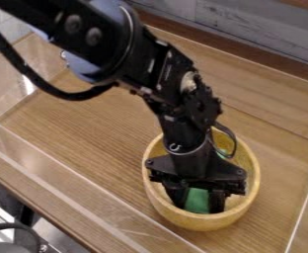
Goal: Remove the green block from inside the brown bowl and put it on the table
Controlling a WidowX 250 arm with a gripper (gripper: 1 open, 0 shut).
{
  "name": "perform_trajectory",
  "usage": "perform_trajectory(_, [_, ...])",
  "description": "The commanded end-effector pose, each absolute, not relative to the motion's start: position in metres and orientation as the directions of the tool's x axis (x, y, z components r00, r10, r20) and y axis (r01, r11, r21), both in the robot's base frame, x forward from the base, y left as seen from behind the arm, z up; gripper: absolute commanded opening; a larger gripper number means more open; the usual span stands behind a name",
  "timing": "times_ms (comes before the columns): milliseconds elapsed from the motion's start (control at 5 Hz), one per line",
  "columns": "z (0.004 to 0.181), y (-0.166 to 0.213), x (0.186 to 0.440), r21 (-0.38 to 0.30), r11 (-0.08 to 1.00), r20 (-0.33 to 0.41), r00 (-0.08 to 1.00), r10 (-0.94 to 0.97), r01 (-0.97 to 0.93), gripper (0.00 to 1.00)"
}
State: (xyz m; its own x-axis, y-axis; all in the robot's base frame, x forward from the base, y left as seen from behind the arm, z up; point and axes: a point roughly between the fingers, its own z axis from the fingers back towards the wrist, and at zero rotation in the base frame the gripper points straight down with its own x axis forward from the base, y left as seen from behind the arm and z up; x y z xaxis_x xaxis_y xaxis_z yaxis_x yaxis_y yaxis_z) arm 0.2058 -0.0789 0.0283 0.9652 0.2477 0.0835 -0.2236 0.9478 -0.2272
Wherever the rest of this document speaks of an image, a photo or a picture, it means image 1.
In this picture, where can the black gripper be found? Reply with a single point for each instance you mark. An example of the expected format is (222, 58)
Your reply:
(201, 170)

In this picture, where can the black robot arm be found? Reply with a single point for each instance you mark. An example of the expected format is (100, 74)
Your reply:
(112, 51)

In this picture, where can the green rectangular block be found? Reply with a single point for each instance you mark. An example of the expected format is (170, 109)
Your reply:
(197, 201)

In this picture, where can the clear acrylic tray wall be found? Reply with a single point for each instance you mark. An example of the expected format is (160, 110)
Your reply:
(71, 155)

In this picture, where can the brown wooden bowl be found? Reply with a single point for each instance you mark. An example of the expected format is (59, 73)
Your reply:
(238, 204)

